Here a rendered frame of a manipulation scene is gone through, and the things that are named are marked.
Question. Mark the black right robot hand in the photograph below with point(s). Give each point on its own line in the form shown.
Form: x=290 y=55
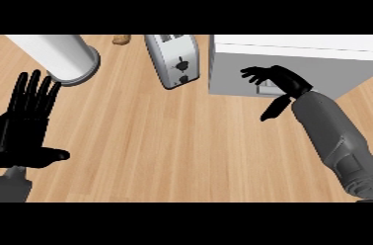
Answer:
x=283 y=81

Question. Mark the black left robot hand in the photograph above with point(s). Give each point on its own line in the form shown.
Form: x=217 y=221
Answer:
x=23 y=123

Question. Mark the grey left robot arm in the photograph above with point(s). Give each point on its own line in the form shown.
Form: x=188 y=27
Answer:
x=13 y=185

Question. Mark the white drawer box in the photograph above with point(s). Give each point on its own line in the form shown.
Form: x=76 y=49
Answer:
x=296 y=44

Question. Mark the silver toaster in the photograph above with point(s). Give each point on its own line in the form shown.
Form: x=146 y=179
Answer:
x=175 y=59

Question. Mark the small brown bread piece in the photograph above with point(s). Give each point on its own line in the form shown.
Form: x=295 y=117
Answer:
x=121 y=40

